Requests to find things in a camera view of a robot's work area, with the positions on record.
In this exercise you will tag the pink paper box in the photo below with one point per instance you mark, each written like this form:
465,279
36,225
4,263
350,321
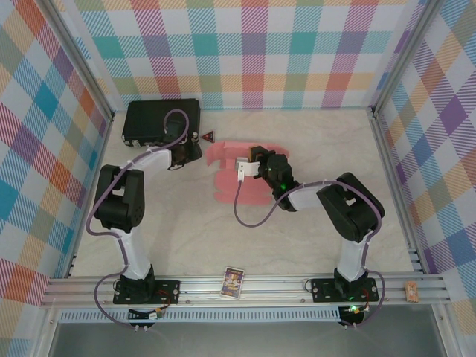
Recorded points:
227,186

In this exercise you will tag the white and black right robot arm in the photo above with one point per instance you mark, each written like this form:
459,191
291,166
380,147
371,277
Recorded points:
351,256

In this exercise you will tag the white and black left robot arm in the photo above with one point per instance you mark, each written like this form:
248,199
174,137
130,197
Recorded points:
134,256

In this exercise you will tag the small red triangle sign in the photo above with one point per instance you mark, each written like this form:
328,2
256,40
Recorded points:
208,137

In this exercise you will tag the black carrying case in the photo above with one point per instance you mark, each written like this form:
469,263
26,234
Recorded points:
145,119

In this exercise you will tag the colourful card pack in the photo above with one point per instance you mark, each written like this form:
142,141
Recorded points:
232,282

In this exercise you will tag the grey metal panel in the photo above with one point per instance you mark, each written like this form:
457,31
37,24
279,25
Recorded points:
241,340

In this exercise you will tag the small tan wooden block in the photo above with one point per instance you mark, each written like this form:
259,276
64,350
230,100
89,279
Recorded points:
411,292

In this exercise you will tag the aluminium side rail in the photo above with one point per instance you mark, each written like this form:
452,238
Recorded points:
96,167
389,167

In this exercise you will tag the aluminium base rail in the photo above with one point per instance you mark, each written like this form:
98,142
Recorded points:
267,288

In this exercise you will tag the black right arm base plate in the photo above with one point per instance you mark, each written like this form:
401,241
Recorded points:
323,290

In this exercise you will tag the aluminium frame post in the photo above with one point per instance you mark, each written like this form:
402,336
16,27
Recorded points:
83,63
405,56

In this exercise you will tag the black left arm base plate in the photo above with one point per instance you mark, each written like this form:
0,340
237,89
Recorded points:
167,292

